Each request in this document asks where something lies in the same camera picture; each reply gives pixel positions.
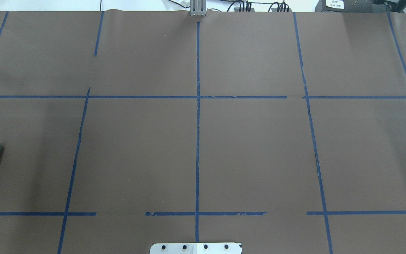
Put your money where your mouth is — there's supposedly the aluminium frame post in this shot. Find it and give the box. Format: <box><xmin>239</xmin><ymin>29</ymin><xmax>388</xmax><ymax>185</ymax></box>
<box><xmin>190</xmin><ymin>0</ymin><xmax>207</xmax><ymax>16</ymax></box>

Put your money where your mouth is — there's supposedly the black box device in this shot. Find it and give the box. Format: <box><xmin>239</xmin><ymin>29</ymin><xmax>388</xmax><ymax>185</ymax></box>
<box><xmin>314</xmin><ymin>0</ymin><xmax>393</xmax><ymax>13</ymax></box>

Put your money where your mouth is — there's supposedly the white pedestal column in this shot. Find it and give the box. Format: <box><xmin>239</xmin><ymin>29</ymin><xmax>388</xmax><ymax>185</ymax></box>
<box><xmin>149</xmin><ymin>242</ymin><xmax>243</xmax><ymax>254</ymax></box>

